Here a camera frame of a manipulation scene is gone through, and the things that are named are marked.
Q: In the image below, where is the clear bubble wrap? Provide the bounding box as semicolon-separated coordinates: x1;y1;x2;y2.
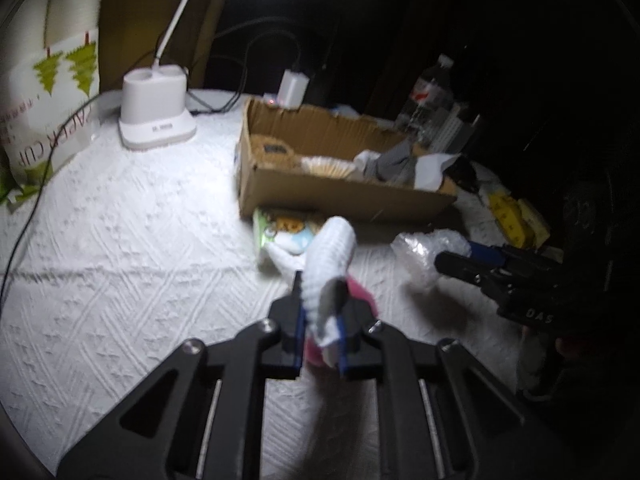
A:
390;230;471;289

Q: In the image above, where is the pink plush pouch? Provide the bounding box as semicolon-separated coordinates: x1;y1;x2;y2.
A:
304;275;378;367

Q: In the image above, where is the white knitted sock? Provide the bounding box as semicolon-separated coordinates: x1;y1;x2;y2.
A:
264;217;357;368

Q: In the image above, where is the yellow packet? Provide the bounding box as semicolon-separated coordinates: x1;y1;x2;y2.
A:
486;185;550;250

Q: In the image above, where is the black round lid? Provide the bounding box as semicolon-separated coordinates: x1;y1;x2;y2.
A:
445;157;480;195

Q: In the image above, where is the white perforated holder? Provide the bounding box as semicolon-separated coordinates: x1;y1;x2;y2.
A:
426;103;480;155

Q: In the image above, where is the grey and white cloth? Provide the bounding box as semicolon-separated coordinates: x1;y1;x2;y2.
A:
354;141;459;192

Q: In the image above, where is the white textured tablecloth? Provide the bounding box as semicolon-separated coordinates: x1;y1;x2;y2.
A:
1;93;518;479

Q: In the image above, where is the clear water bottle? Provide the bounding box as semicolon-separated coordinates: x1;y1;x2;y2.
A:
394;54;454;136

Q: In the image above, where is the cotton swab bag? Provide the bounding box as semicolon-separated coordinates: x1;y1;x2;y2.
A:
300;156;361;180

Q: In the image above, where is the open brown cardboard box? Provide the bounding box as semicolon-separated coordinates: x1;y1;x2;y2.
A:
238;98;457;222

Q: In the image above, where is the black power adapter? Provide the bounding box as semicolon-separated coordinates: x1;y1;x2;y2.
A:
304;64;336;108

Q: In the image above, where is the brown plush pouch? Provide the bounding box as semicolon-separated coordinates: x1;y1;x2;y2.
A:
250;134;300;170

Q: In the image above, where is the white USB charger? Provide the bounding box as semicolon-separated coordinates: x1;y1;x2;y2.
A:
277;70;309;110

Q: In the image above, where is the white power strip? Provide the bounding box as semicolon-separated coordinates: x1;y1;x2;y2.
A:
262;93;284;107

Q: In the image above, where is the green cardboard box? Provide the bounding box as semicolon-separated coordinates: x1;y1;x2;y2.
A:
0;148;25;211

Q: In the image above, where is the white LED desk lamp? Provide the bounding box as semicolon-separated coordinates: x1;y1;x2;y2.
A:
118;0;196;151

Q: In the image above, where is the paper cup pack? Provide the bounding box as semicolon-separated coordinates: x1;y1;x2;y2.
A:
1;0;101;195

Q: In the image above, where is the black charger cable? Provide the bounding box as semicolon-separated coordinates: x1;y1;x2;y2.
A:
186;29;302;115

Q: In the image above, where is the black lamp cable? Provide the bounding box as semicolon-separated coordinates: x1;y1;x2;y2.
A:
0;49;162;321

